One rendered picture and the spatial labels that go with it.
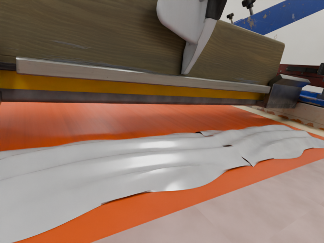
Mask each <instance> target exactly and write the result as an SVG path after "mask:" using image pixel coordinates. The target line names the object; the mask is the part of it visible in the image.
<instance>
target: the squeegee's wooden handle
mask: <svg viewBox="0 0 324 243"><path fill-rule="evenodd" d="M157 1H158V0H0V70H8V71H16V57H17V56H19V57H28V58H36V59H44V60H53V61H61V62H69V63H77V64H86V65H94V66H103V67H111V68H122V69H130V70H139V71H147V72H156V73H164V74H172V75H180V76H189V77H197V78H205V79H213V80H222V81H233V82H242V83H250V84H258V85H265V86H268V84H269V82H270V80H272V79H273V78H275V77H276V75H277V72H278V68H279V65H280V62H281V58H282V55H283V52H284V48H285V44H284V43H283V42H281V41H278V40H275V39H272V38H269V37H267V36H264V35H261V34H258V33H256V32H253V31H250V30H248V29H245V28H242V27H239V26H237V25H234V24H231V23H228V22H226V21H223V20H220V19H219V20H217V22H216V25H215V28H214V30H213V32H212V34H211V36H210V38H209V40H208V42H207V44H206V45H205V47H204V49H203V50H202V52H201V54H200V56H199V57H198V59H197V60H196V62H195V64H194V65H193V67H192V69H191V70H190V72H189V73H188V74H186V75H185V74H180V72H181V64H182V55H183V52H184V49H185V46H186V41H185V40H184V39H182V38H181V37H179V36H178V35H177V34H175V33H174V32H172V31H171V30H170V29H168V28H167V27H165V26H164V25H163V24H162V23H161V22H160V21H159V19H158V16H157V11H156V8H157Z"/></svg>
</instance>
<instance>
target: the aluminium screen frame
mask: <svg viewBox="0 0 324 243"><path fill-rule="evenodd" d="M247 107H250V108H254V109H257V110H260V111H263V112H266V113H269V114H272V115H276V116H279V117H282V118H285V119H288V120H292V121H295V122H299V123H301V124H305V125H308V126H311V127H314V128H317V129H321V130H324V107H321V106H317V105H313V104H309V103H304V102H300V101H297V104H296V107H295V108H262V107H259V106H247Z"/></svg>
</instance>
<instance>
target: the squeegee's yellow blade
mask: <svg viewBox="0 0 324 243"><path fill-rule="evenodd" d="M0 88H5V89H27V90H48V91H70V92H92V93H114V94H136V95H167V96H189V97H211V98H233V99H254V100H263V99H264V95H265V94H264V93H252V92H239V91H226V90H214V89H201V88H188V87H176V86H163V85H151V84H139V83H126V82H113V81H95V80H83V79H70V78H58V77H45V76H32V75H20V74H17V73H16V71H8V70H0Z"/></svg>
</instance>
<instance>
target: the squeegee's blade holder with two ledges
mask: <svg viewBox="0 0 324 243"><path fill-rule="evenodd" d="M16 73H17V74H20V75H32V76H45V77H58V78H70V79H83V80H95V81H113V82H126V83H139V84H151V85H163V86H176V87H188V88H201V89H214V90H226V91H239V92H252V93H264V94H268V93H269V92H270V86H265V85H258V84H250V83H242V82H233V81H222V80H213V79H205V78H197V77H189V76H180V75H172V74H164V73H156V72H147V71H139V70H130V69H122V68H114V67H103V66H94V65H86V64H77V63H69V62H61V61H53V60H44V59H36V58H28V57H19V56H17V57H16Z"/></svg>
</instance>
